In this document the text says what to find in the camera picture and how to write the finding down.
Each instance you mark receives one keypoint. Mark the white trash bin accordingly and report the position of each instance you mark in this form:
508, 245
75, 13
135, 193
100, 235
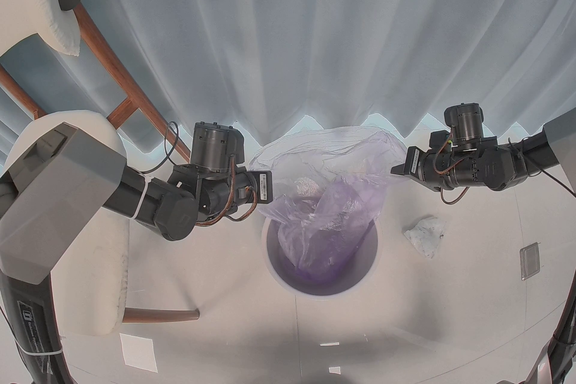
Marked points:
274, 265

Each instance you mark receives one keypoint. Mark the purple plastic bag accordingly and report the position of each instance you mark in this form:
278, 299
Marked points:
342, 202

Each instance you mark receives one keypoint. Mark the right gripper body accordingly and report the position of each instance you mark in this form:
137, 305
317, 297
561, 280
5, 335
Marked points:
427, 168

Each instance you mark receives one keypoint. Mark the clear wrapper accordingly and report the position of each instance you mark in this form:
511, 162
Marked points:
425, 236

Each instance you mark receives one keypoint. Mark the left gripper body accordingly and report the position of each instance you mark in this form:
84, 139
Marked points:
252, 186

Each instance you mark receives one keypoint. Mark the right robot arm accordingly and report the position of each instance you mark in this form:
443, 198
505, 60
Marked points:
495, 168

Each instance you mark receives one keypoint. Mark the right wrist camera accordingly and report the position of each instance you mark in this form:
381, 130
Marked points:
438, 141

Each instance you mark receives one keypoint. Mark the pale blue curtain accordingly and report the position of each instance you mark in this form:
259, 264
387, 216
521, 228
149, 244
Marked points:
315, 13

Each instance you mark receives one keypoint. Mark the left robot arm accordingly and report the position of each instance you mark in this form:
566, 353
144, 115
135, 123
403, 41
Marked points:
58, 184

